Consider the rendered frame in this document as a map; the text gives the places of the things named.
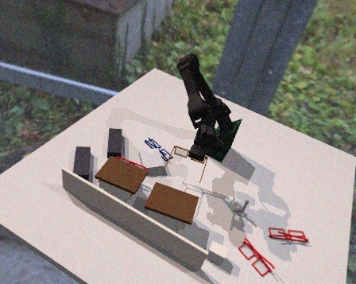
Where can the blue-framed glasses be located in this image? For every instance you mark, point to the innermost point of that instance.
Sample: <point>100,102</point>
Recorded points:
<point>164,154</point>

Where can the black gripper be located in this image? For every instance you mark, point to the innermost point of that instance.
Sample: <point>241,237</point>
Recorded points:
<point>197,151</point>

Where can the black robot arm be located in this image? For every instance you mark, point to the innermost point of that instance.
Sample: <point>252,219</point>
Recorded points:
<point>210,110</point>

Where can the long grey flat panel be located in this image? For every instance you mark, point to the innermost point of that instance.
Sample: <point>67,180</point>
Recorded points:
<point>132,218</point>

